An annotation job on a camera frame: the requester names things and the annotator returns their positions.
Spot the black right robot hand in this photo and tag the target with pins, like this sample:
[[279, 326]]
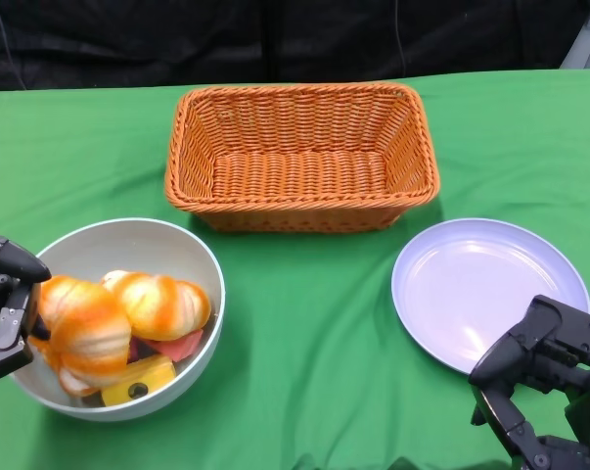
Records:
[[544, 343]]

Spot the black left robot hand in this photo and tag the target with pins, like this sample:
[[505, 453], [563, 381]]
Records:
[[6, 313]]

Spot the curled orange croissant bread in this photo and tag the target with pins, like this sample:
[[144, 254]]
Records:
[[89, 328]]

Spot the pale green bowl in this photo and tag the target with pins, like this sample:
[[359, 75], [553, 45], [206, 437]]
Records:
[[143, 245]]

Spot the oblong orange croissant bread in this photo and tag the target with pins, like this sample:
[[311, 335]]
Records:
[[162, 303]]

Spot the yellow cake piece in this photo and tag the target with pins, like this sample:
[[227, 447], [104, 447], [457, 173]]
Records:
[[152, 374]]

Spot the red cake piece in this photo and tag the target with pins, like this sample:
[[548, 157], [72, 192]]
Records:
[[177, 345]]

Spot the lavender plate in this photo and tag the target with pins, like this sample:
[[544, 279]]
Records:
[[470, 284]]

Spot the orange wicker basket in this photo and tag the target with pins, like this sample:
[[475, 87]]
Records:
[[299, 176]]

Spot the green tablecloth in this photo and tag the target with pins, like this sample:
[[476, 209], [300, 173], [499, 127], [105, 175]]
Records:
[[299, 318]]

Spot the black backdrop cloth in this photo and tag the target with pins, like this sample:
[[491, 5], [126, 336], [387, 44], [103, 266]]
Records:
[[275, 39]]

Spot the grey metal frame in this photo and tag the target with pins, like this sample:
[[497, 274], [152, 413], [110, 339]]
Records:
[[588, 39]]

